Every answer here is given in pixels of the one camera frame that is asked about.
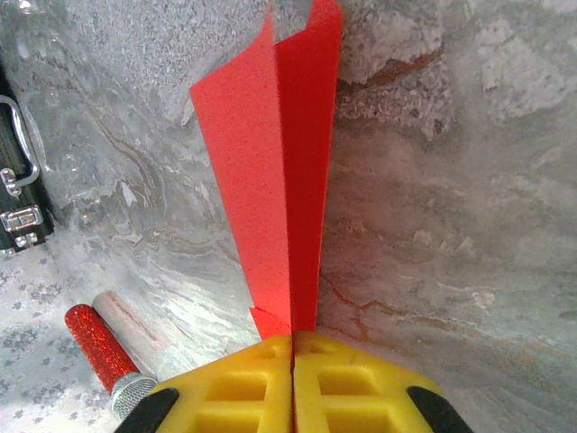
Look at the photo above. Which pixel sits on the red marker with grey cap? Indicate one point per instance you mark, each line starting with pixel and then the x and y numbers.
pixel 101 347

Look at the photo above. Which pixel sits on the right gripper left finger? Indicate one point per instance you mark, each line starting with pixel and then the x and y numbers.
pixel 225 392

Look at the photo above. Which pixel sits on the black hard case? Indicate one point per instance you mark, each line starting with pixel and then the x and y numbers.
pixel 18 203

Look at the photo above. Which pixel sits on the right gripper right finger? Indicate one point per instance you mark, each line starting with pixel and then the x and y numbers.
pixel 369 392

